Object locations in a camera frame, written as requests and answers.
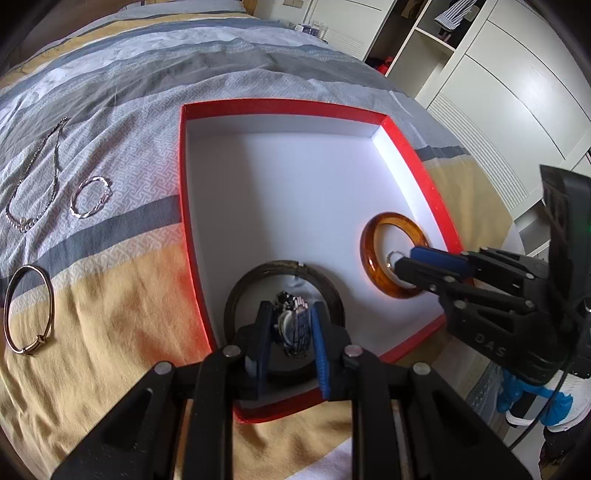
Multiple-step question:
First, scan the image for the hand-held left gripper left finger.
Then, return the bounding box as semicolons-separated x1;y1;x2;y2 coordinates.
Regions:
50;301;278;480

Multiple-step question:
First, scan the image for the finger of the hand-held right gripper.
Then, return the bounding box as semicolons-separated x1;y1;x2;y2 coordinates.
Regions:
394;256;540;325
409;246;553;291

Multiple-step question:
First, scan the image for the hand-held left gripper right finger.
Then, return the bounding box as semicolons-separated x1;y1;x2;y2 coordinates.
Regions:
309;301;533;480

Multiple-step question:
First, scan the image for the silver wristwatch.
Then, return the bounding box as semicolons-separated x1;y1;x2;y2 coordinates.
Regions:
272;291;320;359

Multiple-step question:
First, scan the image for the red cardboard box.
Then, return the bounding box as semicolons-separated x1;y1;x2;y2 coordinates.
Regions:
178;98;465;424

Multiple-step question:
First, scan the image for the twisted silver bracelet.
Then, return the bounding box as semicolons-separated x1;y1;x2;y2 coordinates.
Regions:
69;175;113;219

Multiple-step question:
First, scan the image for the silver chain necklace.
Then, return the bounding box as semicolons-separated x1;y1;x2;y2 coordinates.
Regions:
6;117;70;234

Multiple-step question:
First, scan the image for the person's right hand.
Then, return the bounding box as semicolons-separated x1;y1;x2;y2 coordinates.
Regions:
496;369;574;426

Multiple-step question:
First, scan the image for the amber bangle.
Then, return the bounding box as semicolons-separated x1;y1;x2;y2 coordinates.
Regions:
360;212;433;300

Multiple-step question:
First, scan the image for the dark brown bangle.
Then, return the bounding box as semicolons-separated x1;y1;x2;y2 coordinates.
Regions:
229;260;346;376

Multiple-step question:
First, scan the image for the white wardrobe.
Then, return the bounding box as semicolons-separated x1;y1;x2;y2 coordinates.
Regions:
272;0;591;259

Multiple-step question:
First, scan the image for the white sneaker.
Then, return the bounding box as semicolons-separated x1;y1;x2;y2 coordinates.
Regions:
505;364;591;433

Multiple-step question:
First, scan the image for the thin gold bangle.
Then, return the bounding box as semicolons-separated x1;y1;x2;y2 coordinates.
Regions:
4;264;57;356

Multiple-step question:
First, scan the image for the striped hanging garment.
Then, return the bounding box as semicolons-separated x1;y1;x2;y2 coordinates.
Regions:
434;0;477;31

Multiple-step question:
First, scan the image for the striped grey yellow blanket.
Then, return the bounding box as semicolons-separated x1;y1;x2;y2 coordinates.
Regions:
0;0;525;480

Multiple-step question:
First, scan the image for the black cable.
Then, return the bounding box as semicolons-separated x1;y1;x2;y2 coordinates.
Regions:
507;300;591;454

